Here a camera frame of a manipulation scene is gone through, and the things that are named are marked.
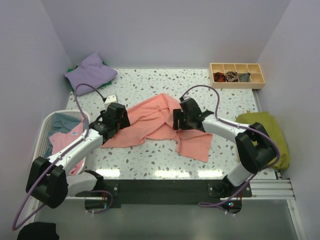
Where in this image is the light pink t-shirt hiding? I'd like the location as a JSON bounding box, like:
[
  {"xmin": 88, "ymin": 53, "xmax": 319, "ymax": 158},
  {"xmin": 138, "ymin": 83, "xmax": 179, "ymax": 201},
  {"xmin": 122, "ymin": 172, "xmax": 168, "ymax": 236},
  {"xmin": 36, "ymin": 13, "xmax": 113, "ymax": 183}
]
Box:
[{"xmin": 48, "ymin": 119, "xmax": 87, "ymax": 176}]

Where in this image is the red black rolled sock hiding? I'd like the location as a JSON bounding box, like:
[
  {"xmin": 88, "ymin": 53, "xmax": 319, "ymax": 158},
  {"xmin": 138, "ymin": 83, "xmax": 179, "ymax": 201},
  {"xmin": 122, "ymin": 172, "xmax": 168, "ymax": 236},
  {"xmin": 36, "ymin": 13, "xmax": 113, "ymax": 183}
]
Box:
[{"xmin": 213, "ymin": 72, "xmax": 226, "ymax": 83}]

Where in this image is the salmon pink t-shirt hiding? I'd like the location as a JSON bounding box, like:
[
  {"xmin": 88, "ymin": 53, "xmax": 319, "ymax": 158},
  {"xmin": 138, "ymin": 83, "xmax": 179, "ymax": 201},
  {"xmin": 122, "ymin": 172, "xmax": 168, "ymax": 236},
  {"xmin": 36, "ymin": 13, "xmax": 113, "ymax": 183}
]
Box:
[{"xmin": 101, "ymin": 93, "xmax": 213, "ymax": 163}]

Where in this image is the brown patterned rolled sock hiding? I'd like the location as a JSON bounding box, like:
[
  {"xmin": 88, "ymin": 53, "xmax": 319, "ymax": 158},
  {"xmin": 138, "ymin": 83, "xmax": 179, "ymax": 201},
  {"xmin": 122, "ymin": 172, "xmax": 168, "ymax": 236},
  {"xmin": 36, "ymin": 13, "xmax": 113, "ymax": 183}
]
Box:
[{"xmin": 225, "ymin": 71, "xmax": 239, "ymax": 83}]

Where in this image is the grey blue t-shirt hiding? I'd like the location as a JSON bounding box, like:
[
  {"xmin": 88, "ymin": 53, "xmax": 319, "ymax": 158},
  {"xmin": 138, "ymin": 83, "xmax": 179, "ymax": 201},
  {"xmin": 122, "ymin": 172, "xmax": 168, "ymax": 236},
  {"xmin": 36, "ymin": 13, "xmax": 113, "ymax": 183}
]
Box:
[{"xmin": 44, "ymin": 112, "xmax": 87, "ymax": 158}]

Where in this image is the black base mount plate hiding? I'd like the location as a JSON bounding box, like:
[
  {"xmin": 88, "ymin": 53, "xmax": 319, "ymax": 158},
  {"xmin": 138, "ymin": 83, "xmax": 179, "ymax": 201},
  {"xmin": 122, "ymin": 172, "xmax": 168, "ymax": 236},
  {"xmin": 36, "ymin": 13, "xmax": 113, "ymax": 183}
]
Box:
[{"xmin": 77, "ymin": 178, "xmax": 252, "ymax": 213}]

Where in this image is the olive green t-shirt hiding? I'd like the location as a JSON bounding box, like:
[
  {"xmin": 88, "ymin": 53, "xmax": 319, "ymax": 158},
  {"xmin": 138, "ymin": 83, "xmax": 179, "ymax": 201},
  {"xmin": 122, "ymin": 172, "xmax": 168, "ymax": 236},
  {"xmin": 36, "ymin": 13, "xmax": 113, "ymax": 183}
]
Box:
[{"xmin": 235, "ymin": 111, "xmax": 291, "ymax": 171}]

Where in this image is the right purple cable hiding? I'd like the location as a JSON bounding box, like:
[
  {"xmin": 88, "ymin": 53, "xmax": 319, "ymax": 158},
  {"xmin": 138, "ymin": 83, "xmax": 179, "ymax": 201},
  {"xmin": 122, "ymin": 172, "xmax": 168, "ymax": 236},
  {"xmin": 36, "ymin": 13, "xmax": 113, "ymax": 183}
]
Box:
[{"xmin": 179, "ymin": 85, "xmax": 281, "ymax": 210}]

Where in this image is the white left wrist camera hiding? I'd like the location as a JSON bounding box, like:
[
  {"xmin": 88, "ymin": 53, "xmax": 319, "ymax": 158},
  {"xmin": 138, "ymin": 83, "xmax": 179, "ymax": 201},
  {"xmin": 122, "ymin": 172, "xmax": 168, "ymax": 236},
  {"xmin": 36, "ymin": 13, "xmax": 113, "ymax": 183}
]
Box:
[{"xmin": 103, "ymin": 93, "xmax": 118, "ymax": 109}]

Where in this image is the black object bottom left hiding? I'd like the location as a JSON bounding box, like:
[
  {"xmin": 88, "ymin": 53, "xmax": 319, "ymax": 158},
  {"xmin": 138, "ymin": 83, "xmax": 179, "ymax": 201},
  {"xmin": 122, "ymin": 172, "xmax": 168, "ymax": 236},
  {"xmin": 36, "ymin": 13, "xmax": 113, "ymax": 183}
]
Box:
[{"xmin": 17, "ymin": 222, "xmax": 60, "ymax": 240}]

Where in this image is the grey rolled sock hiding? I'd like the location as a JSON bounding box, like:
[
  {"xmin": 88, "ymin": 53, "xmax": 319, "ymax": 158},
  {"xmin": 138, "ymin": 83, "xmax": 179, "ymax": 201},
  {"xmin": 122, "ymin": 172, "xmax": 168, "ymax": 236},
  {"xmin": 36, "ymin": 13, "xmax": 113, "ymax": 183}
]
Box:
[{"xmin": 238, "ymin": 72, "xmax": 251, "ymax": 83}]

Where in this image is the white laundry basket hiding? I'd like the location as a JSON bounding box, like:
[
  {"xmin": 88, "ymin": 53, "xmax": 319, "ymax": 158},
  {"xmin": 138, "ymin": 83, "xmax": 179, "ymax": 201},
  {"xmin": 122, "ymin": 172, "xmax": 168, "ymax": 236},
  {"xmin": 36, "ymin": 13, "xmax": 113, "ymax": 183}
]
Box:
[{"xmin": 33, "ymin": 110, "xmax": 85, "ymax": 159}]

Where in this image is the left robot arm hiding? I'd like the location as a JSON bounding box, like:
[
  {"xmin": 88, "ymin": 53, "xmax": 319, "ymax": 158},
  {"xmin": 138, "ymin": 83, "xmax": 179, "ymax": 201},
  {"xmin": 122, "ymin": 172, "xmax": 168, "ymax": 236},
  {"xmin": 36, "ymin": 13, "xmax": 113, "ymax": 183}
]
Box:
[{"xmin": 26, "ymin": 102, "xmax": 130, "ymax": 209}]

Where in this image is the wooden compartment tray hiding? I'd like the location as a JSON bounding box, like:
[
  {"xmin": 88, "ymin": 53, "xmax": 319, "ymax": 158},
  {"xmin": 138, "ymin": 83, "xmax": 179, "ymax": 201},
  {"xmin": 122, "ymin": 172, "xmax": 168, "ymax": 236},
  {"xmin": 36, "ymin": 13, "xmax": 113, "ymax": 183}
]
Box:
[{"xmin": 209, "ymin": 63, "xmax": 266, "ymax": 90}]

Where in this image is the folded lilac t-shirt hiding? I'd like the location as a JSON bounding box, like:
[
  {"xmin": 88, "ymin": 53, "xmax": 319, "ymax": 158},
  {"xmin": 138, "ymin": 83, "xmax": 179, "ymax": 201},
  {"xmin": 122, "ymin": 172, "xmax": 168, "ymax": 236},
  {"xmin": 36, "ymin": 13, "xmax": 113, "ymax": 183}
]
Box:
[{"xmin": 64, "ymin": 52, "xmax": 118, "ymax": 96}]

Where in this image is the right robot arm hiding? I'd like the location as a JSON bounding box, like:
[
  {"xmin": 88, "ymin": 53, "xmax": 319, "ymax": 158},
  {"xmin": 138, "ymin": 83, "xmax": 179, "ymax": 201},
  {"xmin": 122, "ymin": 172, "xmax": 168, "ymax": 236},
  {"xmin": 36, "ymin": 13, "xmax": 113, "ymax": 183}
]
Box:
[{"xmin": 173, "ymin": 97, "xmax": 280, "ymax": 197}]

